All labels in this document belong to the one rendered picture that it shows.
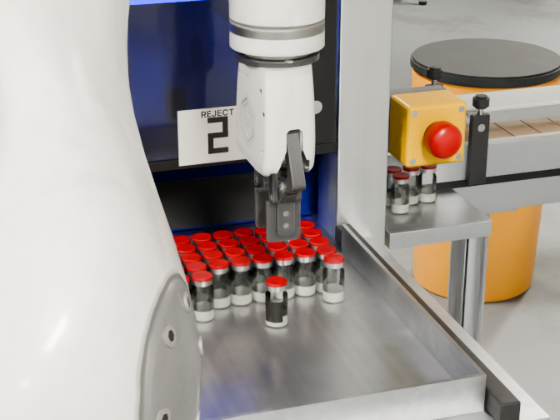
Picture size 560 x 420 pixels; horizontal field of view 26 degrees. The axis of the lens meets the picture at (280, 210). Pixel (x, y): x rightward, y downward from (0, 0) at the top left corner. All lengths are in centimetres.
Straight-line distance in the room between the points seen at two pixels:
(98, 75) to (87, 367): 12
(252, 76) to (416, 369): 30
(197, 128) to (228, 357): 27
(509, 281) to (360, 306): 202
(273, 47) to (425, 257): 222
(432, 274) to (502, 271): 18
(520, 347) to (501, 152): 152
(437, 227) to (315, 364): 36
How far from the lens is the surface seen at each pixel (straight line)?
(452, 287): 166
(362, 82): 131
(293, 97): 105
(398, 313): 120
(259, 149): 107
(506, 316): 317
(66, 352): 37
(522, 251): 321
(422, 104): 135
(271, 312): 116
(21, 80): 42
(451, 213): 145
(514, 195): 157
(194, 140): 127
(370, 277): 126
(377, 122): 133
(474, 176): 152
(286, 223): 111
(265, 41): 104
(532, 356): 299
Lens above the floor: 143
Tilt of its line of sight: 22 degrees down
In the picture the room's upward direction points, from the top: straight up
